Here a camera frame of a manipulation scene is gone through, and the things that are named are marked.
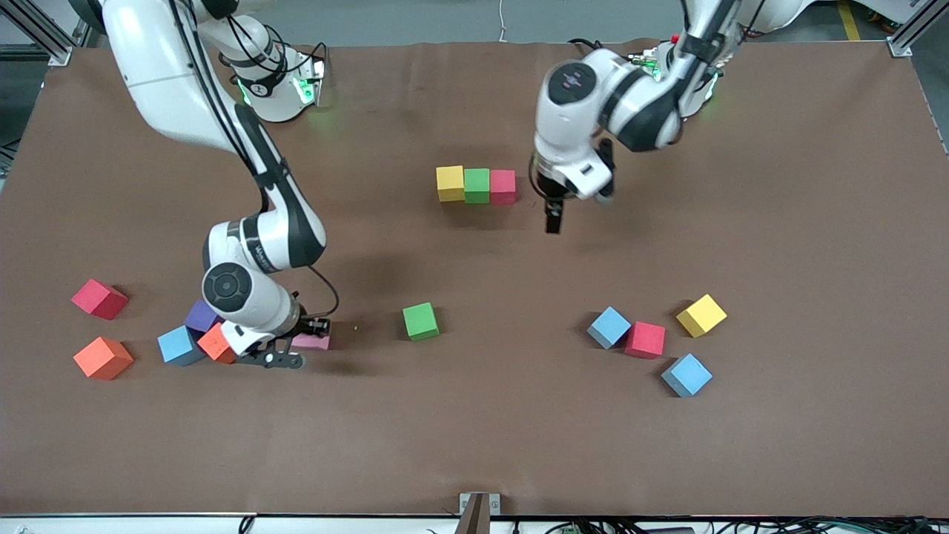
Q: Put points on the green foam block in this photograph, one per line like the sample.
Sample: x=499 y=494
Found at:
x=420 y=321
x=477 y=185

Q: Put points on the blue foam block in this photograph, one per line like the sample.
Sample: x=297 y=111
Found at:
x=180 y=345
x=609 y=327
x=686 y=374

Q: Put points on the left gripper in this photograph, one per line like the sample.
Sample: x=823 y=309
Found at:
x=552 y=198

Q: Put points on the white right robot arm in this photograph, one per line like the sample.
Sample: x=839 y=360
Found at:
x=170 y=89

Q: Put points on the brown table mat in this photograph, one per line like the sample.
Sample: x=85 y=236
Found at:
x=474 y=430

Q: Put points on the orange foam block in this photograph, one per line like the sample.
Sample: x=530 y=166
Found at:
x=102 y=357
x=213 y=345

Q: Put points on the yellow foam block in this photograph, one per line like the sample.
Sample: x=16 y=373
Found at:
x=701 y=315
x=450 y=183

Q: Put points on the red foam block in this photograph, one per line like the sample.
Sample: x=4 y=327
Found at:
x=98 y=299
x=503 y=187
x=645 y=340

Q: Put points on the aluminium frame post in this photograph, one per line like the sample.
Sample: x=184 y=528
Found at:
x=901 y=48
x=55 y=48

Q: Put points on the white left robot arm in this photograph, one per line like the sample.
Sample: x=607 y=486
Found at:
x=571 y=141

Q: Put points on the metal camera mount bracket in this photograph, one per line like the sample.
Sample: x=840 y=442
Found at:
x=480 y=508

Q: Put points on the purple foam block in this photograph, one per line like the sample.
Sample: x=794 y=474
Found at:
x=199 y=317

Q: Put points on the metal base connector panel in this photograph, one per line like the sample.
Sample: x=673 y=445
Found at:
x=315 y=81
x=643 y=67

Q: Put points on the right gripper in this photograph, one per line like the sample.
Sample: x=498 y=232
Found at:
x=310 y=325

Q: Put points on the pink foam block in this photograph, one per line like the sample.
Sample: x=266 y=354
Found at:
x=315 y=342

